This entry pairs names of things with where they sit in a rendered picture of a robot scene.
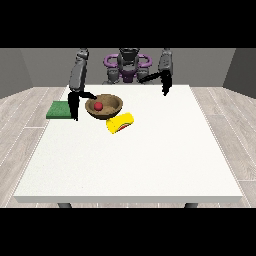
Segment grey robot trunk purple rings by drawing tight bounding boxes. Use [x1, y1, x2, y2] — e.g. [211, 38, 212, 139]
[101, 48, 154, 86]

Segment brown wooden bowl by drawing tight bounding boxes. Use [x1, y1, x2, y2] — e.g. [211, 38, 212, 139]
[84, 93, 124, 121]

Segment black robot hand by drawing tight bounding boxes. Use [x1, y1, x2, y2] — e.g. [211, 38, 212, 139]
[67, 90, 98, 122]
[138, 70, 174, 97]

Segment green square pad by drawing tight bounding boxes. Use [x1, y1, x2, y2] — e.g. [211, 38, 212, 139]
[45, 101, 73, 120]

